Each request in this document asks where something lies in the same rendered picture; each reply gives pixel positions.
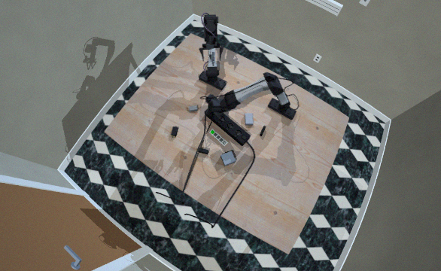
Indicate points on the grey diagram card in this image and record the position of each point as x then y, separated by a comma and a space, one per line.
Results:
218, 137

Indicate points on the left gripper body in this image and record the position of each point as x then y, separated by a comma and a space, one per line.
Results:
218, 114

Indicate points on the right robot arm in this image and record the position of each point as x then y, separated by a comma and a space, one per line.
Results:
212, 71

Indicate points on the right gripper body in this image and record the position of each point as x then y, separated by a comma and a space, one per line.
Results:
210, 40

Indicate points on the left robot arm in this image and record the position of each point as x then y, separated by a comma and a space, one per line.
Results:
239, 95

